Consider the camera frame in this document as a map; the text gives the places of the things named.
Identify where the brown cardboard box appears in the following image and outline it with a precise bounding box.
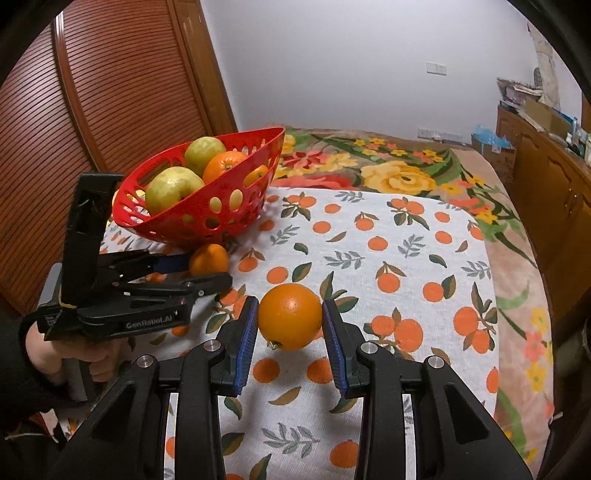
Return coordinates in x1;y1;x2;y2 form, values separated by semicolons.
471;138;517;185

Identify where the oval green guava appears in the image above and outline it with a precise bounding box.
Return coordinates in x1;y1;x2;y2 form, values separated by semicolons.
185;137;227;177

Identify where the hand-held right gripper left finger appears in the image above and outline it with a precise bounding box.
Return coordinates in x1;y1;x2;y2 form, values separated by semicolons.
46;295;260;480

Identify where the open cardboard box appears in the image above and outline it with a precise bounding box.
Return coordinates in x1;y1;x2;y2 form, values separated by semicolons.
524;99;573;139

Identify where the orange-print white tablecloth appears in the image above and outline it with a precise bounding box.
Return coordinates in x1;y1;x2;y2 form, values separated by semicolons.
55;187;502;480

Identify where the round yellow-green guava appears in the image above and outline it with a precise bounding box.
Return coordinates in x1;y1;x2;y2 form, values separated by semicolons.
145;167;205;217

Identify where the medium orange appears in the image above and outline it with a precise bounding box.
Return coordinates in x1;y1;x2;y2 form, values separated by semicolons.
244;164;271;188

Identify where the pile of newspapers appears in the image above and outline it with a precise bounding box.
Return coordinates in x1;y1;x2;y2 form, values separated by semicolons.
496;76;543;112

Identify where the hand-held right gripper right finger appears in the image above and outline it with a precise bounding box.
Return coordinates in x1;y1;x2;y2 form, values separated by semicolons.
322;299;534;480

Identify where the group of small bottles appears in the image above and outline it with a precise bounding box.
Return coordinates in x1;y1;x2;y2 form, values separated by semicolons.
566;117;591;162

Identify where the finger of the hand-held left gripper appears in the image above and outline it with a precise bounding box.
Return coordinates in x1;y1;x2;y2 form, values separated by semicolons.
98;249;192;280
120;271;234;299

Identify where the floral blanket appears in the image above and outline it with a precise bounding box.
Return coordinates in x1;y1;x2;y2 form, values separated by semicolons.
272;128;559;480

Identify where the blue plastic bag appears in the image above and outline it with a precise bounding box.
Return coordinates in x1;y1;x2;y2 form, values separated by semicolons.
472;124;513;153

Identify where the person's left hand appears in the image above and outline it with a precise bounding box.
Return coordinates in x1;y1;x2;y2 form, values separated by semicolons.
25;324;133;382

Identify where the wooden sideboard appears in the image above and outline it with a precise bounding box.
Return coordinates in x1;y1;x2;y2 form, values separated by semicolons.
496;104;591;315

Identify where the large orange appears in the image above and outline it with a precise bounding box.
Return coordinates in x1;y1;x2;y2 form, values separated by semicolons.
202;151;250;185

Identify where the small orange tangerine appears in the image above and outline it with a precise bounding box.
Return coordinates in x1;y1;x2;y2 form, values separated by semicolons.
257;284;322;352
188;243;230;278

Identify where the person's left forearm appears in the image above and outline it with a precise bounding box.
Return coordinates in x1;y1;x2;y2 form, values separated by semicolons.
0;314;93;444

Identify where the red perforated plastic basket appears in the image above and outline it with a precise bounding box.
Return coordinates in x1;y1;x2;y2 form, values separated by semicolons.
112;126;286;247

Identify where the wooden louvred wardrobe door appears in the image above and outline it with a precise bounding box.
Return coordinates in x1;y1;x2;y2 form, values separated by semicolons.
0;0;238;315

